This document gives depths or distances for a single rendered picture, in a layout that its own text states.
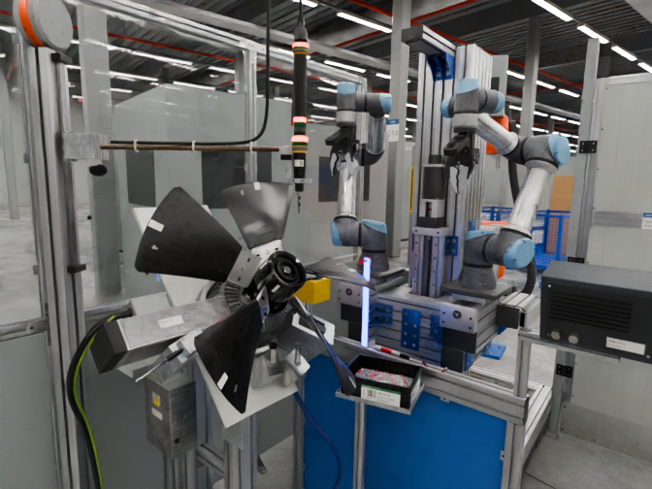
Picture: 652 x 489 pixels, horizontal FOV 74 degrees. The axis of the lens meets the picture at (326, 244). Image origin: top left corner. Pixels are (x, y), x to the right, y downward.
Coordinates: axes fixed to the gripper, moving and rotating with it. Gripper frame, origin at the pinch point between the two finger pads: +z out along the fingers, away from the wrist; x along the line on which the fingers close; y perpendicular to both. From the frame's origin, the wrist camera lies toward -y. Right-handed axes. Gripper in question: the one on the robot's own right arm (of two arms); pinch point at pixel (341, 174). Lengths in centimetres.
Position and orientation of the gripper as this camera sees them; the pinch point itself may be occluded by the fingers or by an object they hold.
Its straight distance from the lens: 176.1
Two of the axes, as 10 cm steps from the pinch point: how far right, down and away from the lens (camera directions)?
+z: -0.2, 9.9, 1.5
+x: -7.6, -1.1, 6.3
